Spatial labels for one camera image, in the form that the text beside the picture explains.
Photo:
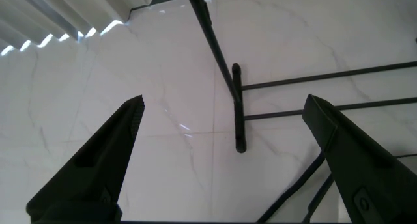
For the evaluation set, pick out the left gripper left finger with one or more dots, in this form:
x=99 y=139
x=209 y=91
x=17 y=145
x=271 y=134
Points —
x=94 y=172

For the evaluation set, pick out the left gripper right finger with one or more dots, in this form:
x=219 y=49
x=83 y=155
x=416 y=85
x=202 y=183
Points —
x=358 y=165

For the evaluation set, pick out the black clothes rack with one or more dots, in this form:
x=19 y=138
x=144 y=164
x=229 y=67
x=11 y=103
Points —
x=239 y=126

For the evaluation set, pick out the white curtain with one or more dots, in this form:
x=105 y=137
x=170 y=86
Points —
x=65 y=9

